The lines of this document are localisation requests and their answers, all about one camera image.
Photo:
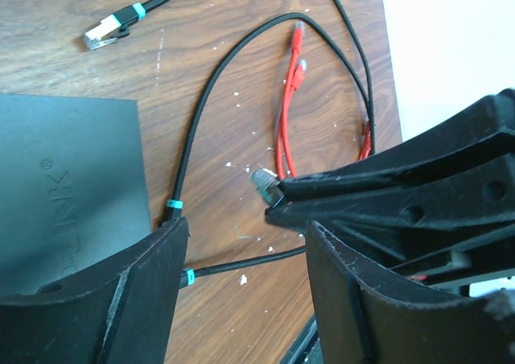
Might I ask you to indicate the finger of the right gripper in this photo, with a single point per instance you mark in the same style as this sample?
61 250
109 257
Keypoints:
477 135
460 225

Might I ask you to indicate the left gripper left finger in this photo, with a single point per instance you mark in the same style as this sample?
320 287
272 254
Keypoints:
119 310

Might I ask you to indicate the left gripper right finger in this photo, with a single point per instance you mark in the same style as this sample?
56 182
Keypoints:
366 313

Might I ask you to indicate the black network switch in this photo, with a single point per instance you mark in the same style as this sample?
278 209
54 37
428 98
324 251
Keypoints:
73 186

